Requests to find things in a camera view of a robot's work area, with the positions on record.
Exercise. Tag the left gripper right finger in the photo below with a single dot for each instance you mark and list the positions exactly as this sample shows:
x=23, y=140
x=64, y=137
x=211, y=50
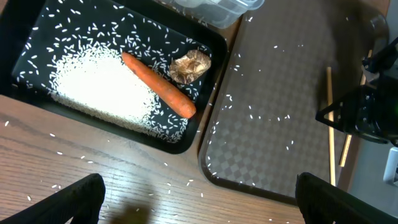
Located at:
x=321, y=202

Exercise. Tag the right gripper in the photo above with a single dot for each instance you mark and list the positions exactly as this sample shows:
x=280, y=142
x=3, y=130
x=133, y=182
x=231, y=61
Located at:
x=369, y=111

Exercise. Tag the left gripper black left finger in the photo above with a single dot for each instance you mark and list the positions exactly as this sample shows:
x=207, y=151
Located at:
x=80, y=202

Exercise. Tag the orange carrot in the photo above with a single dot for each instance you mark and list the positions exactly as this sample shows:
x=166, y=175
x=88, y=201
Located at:
x=171, y=95

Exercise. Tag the brown food scrap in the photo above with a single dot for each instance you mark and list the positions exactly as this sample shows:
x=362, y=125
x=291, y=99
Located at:
x=190, y=67

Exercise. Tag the dark brown serving tray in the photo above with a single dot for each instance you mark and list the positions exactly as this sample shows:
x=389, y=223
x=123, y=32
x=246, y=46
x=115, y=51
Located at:
x=263, y=132

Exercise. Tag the pile of white rice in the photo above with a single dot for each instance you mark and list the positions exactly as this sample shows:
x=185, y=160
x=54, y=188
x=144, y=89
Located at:
x=96, y=81

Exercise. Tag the clear plastic bin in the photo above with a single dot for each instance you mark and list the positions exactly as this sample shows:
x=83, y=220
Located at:
x=218, y=13

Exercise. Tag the black plastic bin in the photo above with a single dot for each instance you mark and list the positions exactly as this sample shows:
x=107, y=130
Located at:
x=35, y=33

